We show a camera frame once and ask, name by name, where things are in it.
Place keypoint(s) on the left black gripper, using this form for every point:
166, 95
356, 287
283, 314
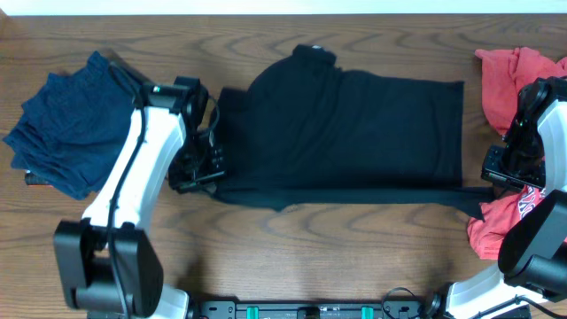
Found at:
186, 183

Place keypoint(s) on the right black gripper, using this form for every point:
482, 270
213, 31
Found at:
494, 172

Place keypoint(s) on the black t-shirt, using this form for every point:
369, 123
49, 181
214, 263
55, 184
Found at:
308, 132

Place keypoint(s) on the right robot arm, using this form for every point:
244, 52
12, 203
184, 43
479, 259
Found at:
524, 231

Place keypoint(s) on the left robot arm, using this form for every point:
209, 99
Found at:
106, 263

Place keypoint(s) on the red t-shirt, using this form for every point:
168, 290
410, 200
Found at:
504, 73

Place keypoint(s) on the folded navy blue garment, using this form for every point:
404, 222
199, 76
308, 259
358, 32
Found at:
72, 131

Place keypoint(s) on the dark folded garment under stack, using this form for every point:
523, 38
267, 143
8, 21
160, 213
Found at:
32, 179

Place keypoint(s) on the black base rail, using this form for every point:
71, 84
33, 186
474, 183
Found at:
236, 310

